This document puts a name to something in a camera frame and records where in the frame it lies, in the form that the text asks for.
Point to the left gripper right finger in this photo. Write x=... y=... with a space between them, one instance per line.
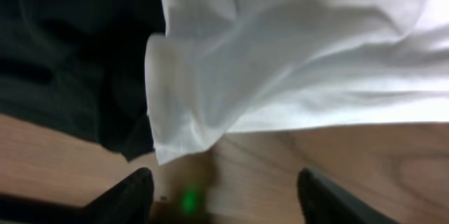
x=324 y=202

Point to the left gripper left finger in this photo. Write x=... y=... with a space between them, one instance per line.
x=128 y=202

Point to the white t-shirt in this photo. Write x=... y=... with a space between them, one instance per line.
x=234 y=66

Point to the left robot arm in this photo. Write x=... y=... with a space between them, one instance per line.
x=190 y=209

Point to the black t-shirt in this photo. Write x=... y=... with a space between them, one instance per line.
x=78 y=66

